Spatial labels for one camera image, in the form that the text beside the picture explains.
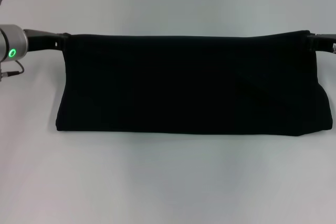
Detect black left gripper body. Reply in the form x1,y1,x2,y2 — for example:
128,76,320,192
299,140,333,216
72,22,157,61
23,29,65,52

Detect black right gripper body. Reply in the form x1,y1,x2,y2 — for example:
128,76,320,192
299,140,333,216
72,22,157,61
325,34,336,53

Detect black t-shirt with white print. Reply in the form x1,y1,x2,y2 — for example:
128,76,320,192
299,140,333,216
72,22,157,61
56,29,333,137

